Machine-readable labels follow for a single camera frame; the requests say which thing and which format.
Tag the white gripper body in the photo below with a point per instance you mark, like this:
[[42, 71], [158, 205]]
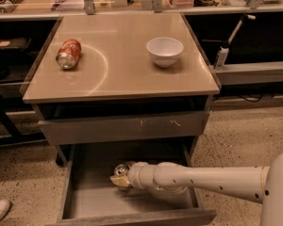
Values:
[[138, 173]]

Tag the silver 7up can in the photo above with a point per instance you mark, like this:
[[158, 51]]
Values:
[[120, 170]]

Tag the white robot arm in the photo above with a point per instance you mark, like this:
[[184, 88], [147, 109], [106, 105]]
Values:
[[256, 184]]

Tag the open middle grey drawer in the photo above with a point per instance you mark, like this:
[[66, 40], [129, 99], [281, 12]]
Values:
[[91, 199]]

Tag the closed top grey drawer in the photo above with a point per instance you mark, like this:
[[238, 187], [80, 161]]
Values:
[[120, 128]]

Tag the grey drawer cabinet with counter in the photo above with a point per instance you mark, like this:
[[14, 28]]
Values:
[[115, 75]]

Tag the orange soda can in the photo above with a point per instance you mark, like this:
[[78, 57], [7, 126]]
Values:
[[68, 54]]

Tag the white ceramic bowl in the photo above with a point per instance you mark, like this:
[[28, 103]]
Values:
[[164, 51]]

